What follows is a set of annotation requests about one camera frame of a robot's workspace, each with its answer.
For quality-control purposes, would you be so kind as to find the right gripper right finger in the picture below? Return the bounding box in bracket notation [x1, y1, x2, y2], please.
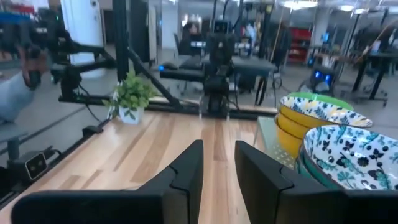
[235, 140, 398, 224]

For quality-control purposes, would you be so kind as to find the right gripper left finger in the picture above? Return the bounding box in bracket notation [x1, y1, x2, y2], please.
[11, 139, 205, 224]

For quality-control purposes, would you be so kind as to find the teal floral ceramic bowl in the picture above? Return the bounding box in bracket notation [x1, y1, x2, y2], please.
[300, 124, 398, 191]
[295, 149, 341, 190]

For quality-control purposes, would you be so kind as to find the yellow floral ceramic bowl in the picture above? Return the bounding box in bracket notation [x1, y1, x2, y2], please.
[274, 124, 304, 158]
[276, 111, 315, 139]
[279, 95, 373, 129]

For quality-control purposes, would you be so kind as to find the green plastic bowl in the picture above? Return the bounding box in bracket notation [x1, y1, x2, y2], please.
[287, 91, 354, 111]

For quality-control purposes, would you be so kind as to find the green perforated metal shelf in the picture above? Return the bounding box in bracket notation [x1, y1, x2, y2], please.
[253, 116, 299, 170]

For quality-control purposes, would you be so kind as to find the green plant in white pot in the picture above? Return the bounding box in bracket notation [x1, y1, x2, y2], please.
[102, 70, 158, 125]

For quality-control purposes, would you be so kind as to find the black device with blue lights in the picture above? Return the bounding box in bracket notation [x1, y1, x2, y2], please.
[298, 67, 338, 97]

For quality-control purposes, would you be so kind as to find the dark desk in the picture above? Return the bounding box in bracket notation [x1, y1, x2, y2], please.
[160, 55, 277, 106]

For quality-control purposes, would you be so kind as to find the red tool cabinet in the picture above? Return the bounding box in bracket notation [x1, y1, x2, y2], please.
[287, 27, 313, 65]

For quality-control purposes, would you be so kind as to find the person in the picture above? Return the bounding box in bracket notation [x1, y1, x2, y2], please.
[178, 21, 203, 57]

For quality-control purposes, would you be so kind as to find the black table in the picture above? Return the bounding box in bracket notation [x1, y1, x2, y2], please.
[351, 51, 398, 106]

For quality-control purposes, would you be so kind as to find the person's hand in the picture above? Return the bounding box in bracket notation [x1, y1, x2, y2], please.
[17, 46, 49, 90]

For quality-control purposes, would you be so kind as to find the small black frame clamp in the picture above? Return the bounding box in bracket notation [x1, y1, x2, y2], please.
[82, 124, 104, 136]

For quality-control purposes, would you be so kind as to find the black table-level camera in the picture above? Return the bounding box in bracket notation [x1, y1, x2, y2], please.
[7, 151, 50, 183]

